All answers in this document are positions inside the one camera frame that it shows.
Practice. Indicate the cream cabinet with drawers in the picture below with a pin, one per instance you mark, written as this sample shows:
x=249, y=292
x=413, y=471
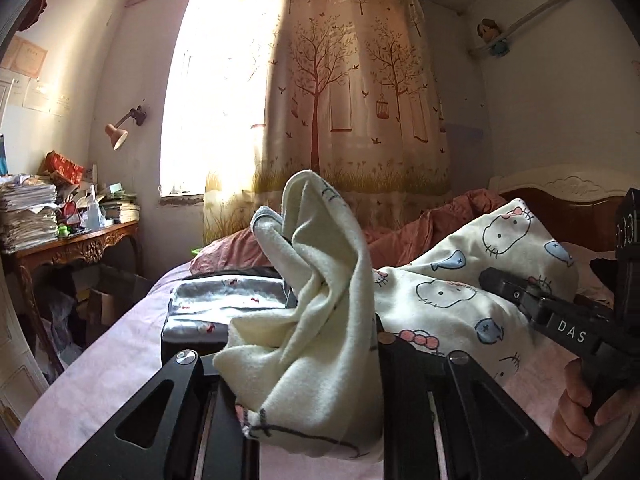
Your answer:
x=21, y=380

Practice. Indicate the rust red crumpled quilt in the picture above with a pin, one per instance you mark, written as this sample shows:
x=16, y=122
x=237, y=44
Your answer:
x=241, y=250

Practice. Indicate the stack of books on desk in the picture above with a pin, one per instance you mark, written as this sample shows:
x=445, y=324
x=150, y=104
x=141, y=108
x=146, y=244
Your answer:
x=121, y=207

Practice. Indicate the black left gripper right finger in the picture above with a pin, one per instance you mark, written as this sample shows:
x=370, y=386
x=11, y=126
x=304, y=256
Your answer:
x=446, y=418

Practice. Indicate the stack of white papers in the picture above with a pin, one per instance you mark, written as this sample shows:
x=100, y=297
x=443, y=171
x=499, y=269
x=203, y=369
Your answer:
x=28, y=212

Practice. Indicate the black clothing near headboard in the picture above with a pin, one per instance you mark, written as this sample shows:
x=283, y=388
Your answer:
x=606, y=270

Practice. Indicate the wooden bed headboard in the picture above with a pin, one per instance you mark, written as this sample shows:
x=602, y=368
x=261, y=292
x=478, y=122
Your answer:
x=576, y=203

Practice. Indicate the white cartoon print pants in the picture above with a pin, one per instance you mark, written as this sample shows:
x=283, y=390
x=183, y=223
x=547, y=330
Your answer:
x=307, y=379

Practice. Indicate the stack of dark folded clothes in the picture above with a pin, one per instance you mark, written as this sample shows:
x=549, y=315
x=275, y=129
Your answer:
x=201, y=307

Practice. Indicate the plush toy on wall pipe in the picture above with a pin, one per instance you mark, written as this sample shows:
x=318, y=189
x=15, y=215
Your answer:
x=489, y=31

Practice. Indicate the tree print curtain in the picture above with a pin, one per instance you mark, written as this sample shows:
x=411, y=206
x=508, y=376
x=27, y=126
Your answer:
x=345, y=88

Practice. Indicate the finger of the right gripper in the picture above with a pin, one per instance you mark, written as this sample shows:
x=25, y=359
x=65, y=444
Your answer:
x=518, y=291

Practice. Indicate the certificate on wall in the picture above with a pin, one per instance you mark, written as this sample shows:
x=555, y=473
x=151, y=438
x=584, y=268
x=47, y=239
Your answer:
x=24, y=57

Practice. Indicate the red package on desk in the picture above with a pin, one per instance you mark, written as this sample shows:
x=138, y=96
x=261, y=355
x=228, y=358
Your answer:
x=60, y=169

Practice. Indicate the pink bed sheet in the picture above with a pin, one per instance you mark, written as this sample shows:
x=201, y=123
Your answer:
x=121, y=361

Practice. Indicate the pink wall lamp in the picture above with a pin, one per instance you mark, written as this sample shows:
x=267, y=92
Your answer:
x=116, y=132

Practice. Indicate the person's right hand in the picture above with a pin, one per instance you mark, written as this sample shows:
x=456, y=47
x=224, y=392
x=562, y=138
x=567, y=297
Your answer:
x=570, y=428

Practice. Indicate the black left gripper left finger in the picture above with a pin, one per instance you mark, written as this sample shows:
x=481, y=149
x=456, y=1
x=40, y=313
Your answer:
x=180, y=425

